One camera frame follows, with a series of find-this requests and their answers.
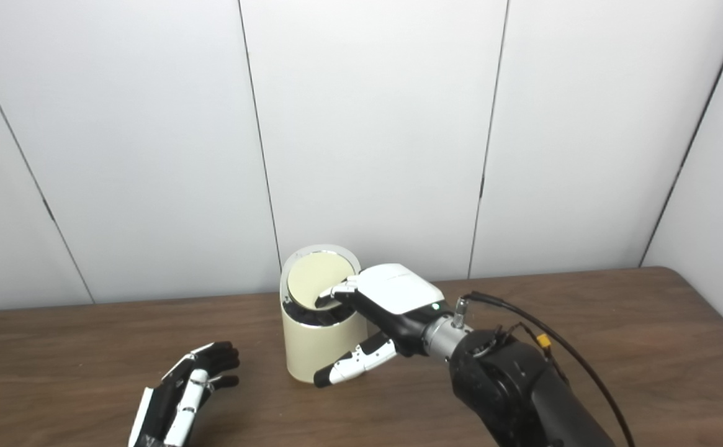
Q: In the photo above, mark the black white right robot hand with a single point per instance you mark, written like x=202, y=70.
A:
x=398, y=292

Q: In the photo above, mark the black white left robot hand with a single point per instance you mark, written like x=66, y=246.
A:
x=162, y=410

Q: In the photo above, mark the cream round bin lid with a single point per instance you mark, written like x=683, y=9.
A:
x=311, y=276

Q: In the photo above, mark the cream-colored bin body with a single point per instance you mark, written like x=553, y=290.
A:
x=311, y=347

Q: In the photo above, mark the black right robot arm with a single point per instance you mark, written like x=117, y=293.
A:
x=510, y=385

